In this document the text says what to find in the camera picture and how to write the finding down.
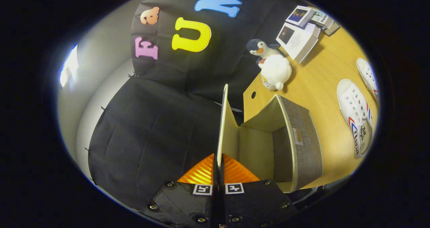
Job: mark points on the white book with dark photo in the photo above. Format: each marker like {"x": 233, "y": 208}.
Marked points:
{"x": 297, "y": 41}

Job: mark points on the white canvas shoe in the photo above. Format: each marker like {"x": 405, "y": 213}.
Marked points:
{"x": 369, "y": 76}
{"x": 356, "y": 117}

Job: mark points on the penguin plush toy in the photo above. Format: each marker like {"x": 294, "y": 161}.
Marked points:
{"x": 263, "y": 48}

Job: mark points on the blue cover book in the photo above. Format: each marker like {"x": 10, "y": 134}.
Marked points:
{"x": 299, "y": 15}

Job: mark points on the dark cover book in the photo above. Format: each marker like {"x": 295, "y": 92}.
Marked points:
{"x": 332, "y": 29}

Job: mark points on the grey fabric storage box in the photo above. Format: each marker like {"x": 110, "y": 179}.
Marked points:
{"x": 309, "y": 160}

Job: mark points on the teal cover book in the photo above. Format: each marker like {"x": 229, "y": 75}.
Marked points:
{"x": 320, "y": 17}

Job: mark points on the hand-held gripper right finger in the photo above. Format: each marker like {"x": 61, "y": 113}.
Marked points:
{"x": 255, "y": 204}

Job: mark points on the plain white book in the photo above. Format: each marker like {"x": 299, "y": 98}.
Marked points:
{"x": 312, "y": 29}

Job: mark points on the white plush toy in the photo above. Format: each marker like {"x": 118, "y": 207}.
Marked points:
{"x": 276, "y": 71}

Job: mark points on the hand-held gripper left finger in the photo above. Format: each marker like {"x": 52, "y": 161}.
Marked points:
{"x": 188, "y": 204}

